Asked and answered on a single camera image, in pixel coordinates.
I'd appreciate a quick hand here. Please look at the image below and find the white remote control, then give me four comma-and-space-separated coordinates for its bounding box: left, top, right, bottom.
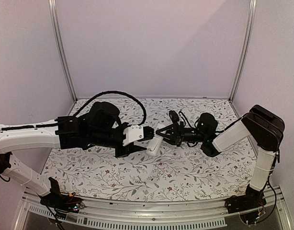
146, 124, 165, 157

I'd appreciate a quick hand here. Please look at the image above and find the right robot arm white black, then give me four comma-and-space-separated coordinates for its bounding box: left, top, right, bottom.
155, 104, 285, 209

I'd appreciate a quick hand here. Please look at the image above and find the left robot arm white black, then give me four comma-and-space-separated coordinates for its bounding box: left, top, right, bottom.
0, 91, 154, 208

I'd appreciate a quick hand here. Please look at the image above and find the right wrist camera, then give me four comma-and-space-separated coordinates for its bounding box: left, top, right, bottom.
169, 110, 180, 124

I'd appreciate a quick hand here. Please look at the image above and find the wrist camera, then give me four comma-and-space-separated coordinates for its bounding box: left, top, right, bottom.
123, 125, 155, 146
169, 110, 180, 124

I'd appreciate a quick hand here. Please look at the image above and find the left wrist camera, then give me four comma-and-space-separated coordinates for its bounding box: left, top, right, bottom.
123, 125, 155, 146

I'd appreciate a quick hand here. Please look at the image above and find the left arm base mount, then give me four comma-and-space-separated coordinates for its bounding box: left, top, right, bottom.
40, 177, 85, 213

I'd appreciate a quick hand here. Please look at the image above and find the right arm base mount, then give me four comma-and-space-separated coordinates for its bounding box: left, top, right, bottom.
225, 187, 266, 225

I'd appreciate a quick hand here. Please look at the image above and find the front aluminium rail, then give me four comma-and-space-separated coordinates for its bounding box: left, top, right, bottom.
14, 186, 294, 230

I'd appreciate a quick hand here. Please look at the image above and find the left aluminium frame post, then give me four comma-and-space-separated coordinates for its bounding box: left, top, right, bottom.
48, 0, 78, 102

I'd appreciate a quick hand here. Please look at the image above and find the aluminium frame post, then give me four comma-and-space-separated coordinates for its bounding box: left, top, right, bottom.
229, 0, 257, 103
48, 0, 78, 102

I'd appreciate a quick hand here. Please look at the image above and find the right aluminium frame post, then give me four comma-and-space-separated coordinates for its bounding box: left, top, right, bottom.
229, 0, 257, 103

